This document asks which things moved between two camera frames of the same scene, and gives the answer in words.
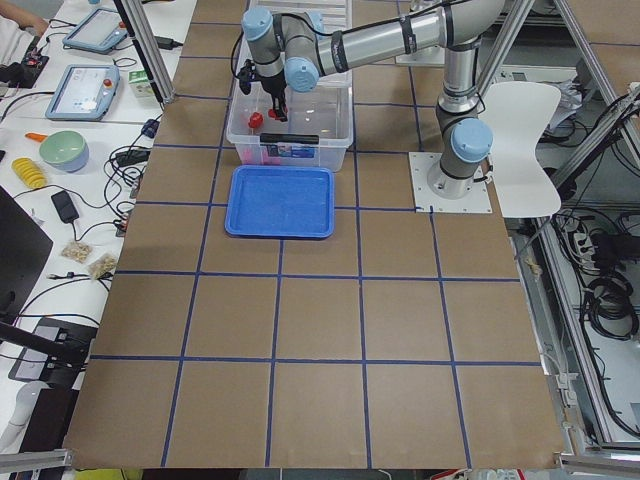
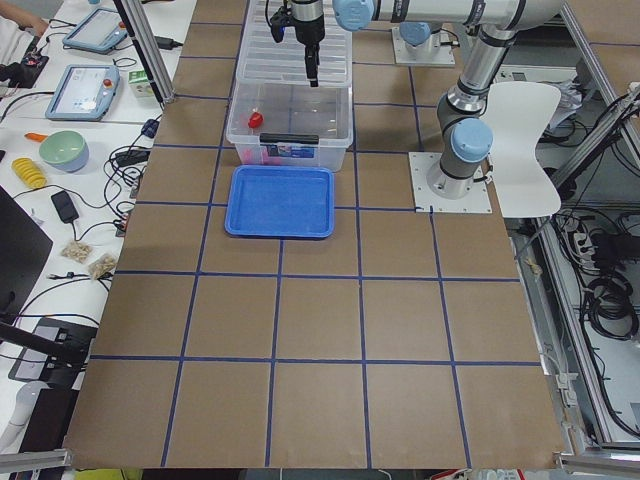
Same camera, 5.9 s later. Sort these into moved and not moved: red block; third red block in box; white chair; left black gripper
Moved: left black gripper
Not moved: red block; white chair; third red block in box
